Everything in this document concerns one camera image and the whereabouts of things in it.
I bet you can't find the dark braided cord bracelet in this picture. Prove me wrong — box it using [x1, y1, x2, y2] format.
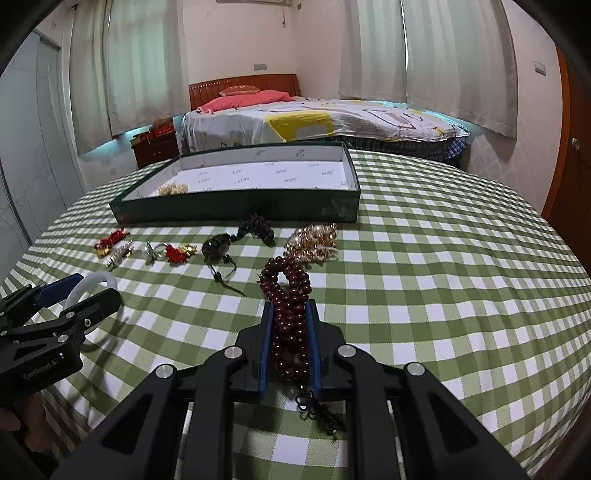
[236, 213, 276, 246]

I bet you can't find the wooden headboard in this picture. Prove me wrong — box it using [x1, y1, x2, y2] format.
[188, 74, 302, 112]

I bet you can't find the pearl and gold necklace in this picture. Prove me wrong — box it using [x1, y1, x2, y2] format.
[283, 223, 340, 265]

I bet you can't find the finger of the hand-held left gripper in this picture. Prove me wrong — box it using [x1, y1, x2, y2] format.
[0, 273, 85, 324]
[0, 287, 123, 365]

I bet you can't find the person's left hand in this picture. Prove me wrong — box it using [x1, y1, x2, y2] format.
[0, 394, 48, 455]

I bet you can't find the grey wardrobe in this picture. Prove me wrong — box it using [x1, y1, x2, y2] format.
[0, 32, 88, 278]

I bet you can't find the small red knot charm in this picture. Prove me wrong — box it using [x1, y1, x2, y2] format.
[93, 229, 132, 259]

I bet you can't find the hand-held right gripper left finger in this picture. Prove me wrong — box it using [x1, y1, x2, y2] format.
[48, 299, 278, 480]

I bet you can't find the dark red bead necklace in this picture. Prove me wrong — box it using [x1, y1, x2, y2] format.
[257, 256, 347, 437]

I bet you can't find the white curtain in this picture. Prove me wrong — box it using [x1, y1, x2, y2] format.
[402, 0, 519, 139]
[339, 0, 407, 100]
[69, 0, 114, 155]
[106, 0, 185, 137]

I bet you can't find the pink blanket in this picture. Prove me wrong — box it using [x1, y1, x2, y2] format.
[198, 90, 296, 114]

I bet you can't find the dark green shallow box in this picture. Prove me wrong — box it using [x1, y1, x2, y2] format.
[108, 141, 362, 225]

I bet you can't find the white bangle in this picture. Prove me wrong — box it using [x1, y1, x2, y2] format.
[65, 271, 119, 324]

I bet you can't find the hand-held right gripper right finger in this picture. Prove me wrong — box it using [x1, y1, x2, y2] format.
[302, 299, 532, 480]

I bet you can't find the brown wooden door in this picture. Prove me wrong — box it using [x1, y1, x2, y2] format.
[540, 46, 591, 232]

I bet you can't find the blue plaid bed skirt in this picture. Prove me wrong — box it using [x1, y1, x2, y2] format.
[342, 135, 469, 169]

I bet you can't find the dark wooden nightstand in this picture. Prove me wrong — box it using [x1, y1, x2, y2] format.
[131, 134, 181, 169]

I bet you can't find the bed with patterned cover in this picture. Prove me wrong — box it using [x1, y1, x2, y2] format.
[181, 96, 471, 155]

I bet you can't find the red knot gold charm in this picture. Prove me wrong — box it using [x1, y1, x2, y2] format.
[164, 243, 199, 266]

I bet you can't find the silver brooch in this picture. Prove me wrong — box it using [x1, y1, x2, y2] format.
[105, 242, 134, 270]

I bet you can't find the dark bead cord bracelet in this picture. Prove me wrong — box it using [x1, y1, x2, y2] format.
[202, 233, 247, 297]

